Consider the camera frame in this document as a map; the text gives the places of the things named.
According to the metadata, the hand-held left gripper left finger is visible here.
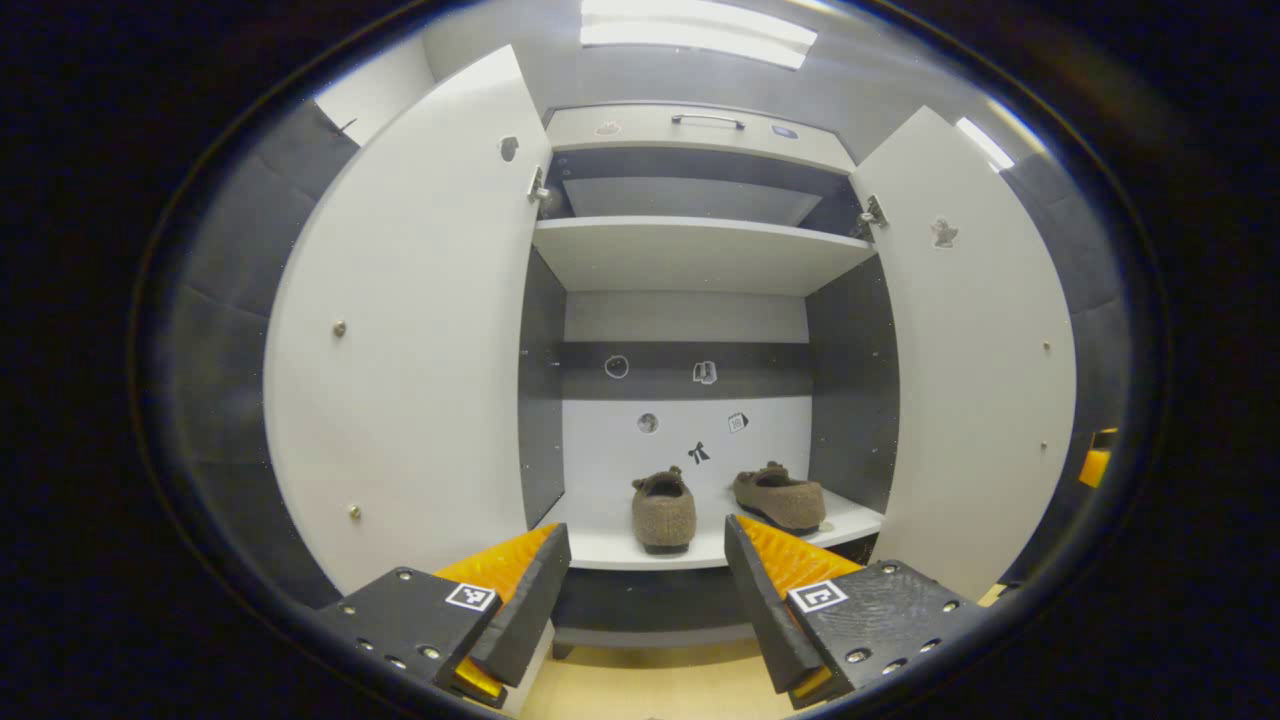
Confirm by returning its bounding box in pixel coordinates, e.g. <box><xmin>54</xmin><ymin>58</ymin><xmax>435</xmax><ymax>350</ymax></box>
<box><xmin>318</xmin><ymin>522</ymin><xmax>573</xmax><ymax>711</ymax></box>

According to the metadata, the large ceiling light panel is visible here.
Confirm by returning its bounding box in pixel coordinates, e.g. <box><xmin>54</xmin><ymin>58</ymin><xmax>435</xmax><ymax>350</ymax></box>
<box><xmin>580</xmin><ymin>0</ymin><xmax>819</xmax><ymax>71</ymax></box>

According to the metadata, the white cabinet door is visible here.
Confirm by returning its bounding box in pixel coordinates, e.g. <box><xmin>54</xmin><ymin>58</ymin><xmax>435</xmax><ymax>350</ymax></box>
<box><xmin>262</xmin><ymin>45</ymin><xmax>554</xmax><ymax>596</ymax></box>
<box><xmin>848</xmin><ymin>105</ymin><xmax>1079</xmax><ymax>603</ymax></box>

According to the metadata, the brown fuzzy shoe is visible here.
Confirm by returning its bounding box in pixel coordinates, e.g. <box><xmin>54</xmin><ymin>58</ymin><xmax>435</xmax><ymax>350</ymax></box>
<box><xmin>630</xmin><ymin>466</ymin><xmax>698</xmax><ymax>556</ymax></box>
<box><xmin>733</xmin><ymin>460</ymin><xmax>829</xmax><ymax>534</ymax></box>

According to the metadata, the small ceiling light panel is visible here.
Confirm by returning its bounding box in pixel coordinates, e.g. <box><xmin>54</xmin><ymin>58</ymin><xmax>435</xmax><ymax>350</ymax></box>
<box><xmin>955</xmin><ymin>117</ymin><xmax>1016</xmax><ymax>173</ymax></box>

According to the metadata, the white and grey shoe cabinet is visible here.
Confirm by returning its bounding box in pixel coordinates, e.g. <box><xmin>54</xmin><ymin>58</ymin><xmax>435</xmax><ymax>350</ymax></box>
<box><xmin>518</xmin><ymin>100</ymin><xmax>901</xmax><ymax>661</ymax></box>

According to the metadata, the white cabinet drawer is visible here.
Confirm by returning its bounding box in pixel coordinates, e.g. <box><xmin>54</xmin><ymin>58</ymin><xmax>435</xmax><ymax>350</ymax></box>
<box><xmin>545</xmin><ymin>103</ymin><xmax>859</xmax><ymax>176</ymax></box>

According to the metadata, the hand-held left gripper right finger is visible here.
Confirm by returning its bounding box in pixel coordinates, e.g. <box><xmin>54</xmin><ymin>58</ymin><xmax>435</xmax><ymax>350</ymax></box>
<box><xmin>724</xmin><ymin>513</ymin><xmax>986</xmax><ymax>709</ymax></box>

